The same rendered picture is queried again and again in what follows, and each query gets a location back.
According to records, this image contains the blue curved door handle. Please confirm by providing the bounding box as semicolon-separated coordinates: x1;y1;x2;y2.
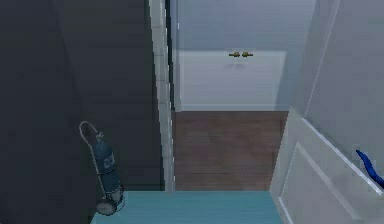
355;149;384;190

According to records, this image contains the blue gas cylinder on trolley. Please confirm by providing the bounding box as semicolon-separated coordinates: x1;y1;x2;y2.
78;120;127;217

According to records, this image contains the white double door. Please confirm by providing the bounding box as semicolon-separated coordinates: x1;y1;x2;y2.
178;49;288;112

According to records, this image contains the white panelled room door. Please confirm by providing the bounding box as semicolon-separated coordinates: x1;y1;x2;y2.
268;0;384;224

